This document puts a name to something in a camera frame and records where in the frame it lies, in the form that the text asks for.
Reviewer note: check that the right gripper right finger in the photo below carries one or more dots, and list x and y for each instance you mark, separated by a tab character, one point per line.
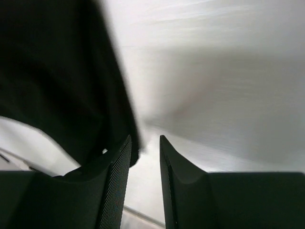
195	199

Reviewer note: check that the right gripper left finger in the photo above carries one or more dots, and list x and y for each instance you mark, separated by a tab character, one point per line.
90	197

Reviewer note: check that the black skirt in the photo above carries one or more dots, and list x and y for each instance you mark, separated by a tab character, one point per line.
59	73

